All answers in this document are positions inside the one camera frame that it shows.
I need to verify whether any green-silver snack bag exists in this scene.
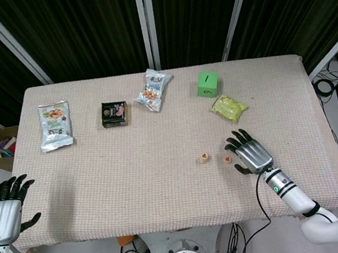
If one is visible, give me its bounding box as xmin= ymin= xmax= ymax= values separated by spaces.
xmin=34 ymin=99 xmax=77 ymax=155

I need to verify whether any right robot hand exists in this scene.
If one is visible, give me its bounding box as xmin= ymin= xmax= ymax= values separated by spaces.
xmin=222 ymin=124 xmax=278 ymax=179

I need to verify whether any green numbered cube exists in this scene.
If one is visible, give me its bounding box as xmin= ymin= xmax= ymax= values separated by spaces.
xmin=195 ymin=70 xmax=221 ymax=100

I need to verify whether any beige woven tablecloth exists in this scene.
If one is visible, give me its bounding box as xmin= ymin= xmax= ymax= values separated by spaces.
xmin=0 ymin=43 xmax=338 ymax=253

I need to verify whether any black snack box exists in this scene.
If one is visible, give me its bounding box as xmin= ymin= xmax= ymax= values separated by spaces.
xmin=99 ymin=98 xmax=132 ymax=130

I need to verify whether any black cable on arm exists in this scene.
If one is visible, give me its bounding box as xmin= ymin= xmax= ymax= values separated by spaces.
xmin=226 ymin=171 xmax=277 ymax=253

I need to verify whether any yellow-green snack packet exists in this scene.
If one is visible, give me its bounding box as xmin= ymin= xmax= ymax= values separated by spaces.
xmin=209 ymin=91 xmax=251 ymax=127

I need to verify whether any blue-white snack bag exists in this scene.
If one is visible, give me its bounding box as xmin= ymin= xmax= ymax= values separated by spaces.
xmin=129 ymin=65 xmax=178 ymax=116

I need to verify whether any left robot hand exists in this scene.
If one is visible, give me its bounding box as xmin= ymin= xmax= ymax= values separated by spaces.
xmin=0 ymin=172 xmax=46 ymax=245

